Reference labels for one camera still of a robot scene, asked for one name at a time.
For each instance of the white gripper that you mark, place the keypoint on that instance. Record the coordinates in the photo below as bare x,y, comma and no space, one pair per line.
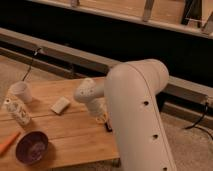
97,111

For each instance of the black chalkboard eraser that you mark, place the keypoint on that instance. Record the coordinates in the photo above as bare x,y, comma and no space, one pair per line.
108,127

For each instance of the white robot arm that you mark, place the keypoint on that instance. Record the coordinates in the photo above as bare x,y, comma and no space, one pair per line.
128,96

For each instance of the white sponge block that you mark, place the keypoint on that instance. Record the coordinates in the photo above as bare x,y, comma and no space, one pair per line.
60,105

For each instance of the purple bowl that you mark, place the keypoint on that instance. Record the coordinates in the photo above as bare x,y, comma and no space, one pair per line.
32,147

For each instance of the white plastic cup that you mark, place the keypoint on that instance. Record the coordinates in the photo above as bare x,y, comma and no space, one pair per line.
22,91

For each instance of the white patterned bottle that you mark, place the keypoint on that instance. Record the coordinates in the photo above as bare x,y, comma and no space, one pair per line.
17,112

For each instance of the orange carrot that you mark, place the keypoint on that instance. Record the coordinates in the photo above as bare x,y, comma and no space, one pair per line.
5,145

